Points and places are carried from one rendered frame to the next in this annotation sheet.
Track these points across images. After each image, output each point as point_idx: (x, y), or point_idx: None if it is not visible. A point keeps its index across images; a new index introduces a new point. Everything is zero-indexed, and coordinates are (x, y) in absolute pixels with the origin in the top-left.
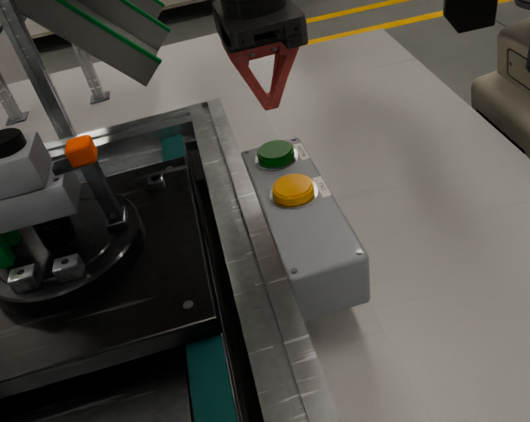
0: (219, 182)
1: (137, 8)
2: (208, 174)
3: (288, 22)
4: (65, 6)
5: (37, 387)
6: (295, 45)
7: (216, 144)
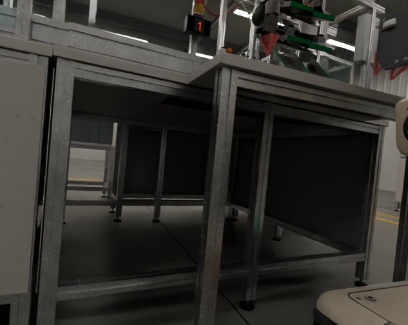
0: None
1: (307, 71)
2: None
3: (262, 25)
4: (280, 59)
5: None
6: (263, 31)
7: None
